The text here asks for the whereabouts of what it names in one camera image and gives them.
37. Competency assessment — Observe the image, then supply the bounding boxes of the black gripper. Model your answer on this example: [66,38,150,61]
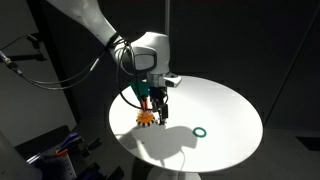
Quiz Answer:
[146,74,170,126]

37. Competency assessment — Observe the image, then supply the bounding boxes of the clear ring with coloured beads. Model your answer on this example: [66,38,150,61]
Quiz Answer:
[137,111,155,123]

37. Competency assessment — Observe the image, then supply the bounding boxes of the grey vertical pole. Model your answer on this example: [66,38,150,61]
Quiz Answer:
[164,0,171,36]

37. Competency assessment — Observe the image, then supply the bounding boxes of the black tool rack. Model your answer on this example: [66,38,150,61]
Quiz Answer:
[14,124,125,180]

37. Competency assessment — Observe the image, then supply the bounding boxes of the large black white checkered ring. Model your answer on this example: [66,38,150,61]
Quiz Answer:
[135,118,157,129]

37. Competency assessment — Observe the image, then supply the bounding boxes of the teal gripper mount bracket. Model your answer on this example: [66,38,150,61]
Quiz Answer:
[129,79,150,102]

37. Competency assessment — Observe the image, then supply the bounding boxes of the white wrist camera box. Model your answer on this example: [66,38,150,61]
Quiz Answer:
[159,75,183,89]

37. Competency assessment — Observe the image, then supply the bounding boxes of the green toothed ring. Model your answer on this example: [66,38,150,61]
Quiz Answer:
[192,126,208,138]

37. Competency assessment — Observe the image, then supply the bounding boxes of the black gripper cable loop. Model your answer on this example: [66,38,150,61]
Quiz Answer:
[115,39,145,112]

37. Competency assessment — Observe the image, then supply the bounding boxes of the white table pedestal base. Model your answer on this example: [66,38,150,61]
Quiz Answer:
[146,165,202,180]

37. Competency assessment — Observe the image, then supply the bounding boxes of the purple handled tool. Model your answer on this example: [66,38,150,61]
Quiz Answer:
[57,131,80,152]

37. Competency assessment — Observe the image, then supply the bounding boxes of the orange handled tool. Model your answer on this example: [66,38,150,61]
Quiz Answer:
[54,147,70,157]

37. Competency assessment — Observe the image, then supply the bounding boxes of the long black arm cable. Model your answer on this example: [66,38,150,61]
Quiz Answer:
[0,49,103,92]

